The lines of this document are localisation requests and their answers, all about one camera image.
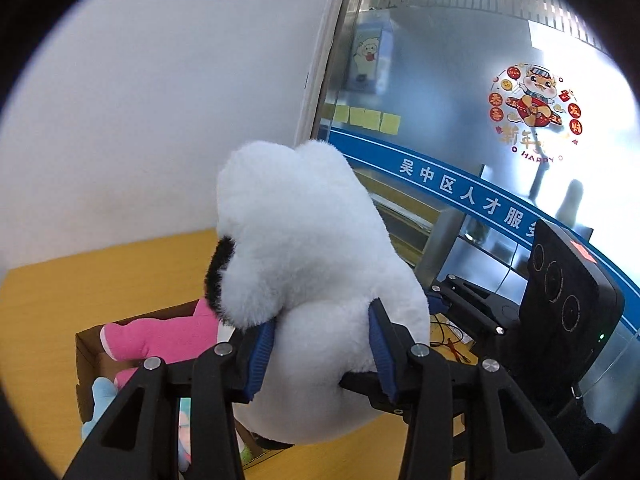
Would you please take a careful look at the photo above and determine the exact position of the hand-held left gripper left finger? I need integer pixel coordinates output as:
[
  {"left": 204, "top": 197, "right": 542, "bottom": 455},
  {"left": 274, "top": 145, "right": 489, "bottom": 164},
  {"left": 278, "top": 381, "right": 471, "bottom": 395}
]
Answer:
[{"left": 62, "top": 321, "right": 277, "bottom": 480}]

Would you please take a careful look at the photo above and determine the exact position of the red cable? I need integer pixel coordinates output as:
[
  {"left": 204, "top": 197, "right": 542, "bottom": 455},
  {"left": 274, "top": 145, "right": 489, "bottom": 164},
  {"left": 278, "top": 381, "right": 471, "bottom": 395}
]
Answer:
[{"left": 432, "top": 315, "right": 482, "bottom": 363}]

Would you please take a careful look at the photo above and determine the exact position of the pink plush toy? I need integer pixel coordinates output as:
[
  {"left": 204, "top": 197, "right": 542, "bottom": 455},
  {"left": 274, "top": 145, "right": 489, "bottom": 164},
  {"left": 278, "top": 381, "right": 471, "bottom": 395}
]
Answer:
[{"left": 100, "top": 297, "right": 221, "bottom": 386}]

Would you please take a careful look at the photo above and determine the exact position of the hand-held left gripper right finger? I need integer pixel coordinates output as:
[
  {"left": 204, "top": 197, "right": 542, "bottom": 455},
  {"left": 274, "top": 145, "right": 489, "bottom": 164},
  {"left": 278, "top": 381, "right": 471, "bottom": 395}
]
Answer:
[{"left": 340, "top": 299, "right": 581, "bottom": 480}]

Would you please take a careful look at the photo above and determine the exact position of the sheep cartoon poster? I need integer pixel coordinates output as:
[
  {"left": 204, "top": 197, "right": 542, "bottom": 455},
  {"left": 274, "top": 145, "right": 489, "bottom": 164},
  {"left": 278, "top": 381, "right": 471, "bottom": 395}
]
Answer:
[{"left": 346, "top": 27, "right": 396, "bottom": 96}]

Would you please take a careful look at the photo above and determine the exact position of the brown cardboard box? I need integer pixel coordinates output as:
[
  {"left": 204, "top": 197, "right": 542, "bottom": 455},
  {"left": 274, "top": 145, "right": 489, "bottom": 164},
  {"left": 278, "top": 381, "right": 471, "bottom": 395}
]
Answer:
[{"left": 75, "top": 299, "right": 281, "bottom": 471}]

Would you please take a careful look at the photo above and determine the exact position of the red festive window sticker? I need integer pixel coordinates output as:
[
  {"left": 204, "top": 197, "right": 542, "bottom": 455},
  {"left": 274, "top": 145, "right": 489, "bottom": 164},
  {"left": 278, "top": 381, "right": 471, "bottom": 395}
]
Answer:
[{"left": 489, "top": 62, "right": 583, "bottom": 163}]

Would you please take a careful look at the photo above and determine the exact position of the panda plush toy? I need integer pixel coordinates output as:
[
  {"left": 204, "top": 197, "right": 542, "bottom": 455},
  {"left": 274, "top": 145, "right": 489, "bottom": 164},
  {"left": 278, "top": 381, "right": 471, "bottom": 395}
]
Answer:
[{"left": 205, "top": 139, "right": 431, "bottom": 448}]

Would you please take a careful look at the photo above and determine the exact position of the light blue plush toy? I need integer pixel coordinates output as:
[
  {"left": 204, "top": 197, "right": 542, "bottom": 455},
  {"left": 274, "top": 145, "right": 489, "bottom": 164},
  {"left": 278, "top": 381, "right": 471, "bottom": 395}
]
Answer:
[{"left": 80, "top": 377, "right": 193, "bottom": 471}]

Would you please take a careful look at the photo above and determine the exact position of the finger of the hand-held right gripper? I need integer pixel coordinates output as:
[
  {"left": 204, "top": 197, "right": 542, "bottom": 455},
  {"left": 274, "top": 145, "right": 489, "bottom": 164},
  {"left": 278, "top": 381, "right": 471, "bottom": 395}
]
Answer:
[
  {"left": 428, "top": 285, "right": 507, "bottom": 340},
  {"left": 444, "top": 274, "right": 522, "bottom": 315}
]

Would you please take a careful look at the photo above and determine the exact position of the glass partition with blue stripe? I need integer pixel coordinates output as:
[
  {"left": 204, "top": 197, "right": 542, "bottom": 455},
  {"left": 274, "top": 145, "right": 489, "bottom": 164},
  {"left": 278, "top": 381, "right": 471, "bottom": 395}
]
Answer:
[{"left": 300, "top": 0, "right": 640, "bottom": 376}]

